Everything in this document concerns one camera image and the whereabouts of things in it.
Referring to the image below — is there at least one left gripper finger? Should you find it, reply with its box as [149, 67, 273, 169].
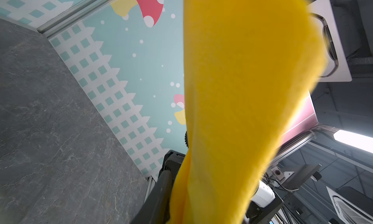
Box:
[130, 171, 173, 224]

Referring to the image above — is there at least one yellow paper napkin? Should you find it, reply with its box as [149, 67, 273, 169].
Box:
[169, 0, 324, 224]

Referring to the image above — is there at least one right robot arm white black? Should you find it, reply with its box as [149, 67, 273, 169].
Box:
[159, 150, 186, 185]

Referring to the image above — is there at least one ceiling light fixture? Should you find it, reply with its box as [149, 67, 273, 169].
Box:
[333, 130, 373, 153]

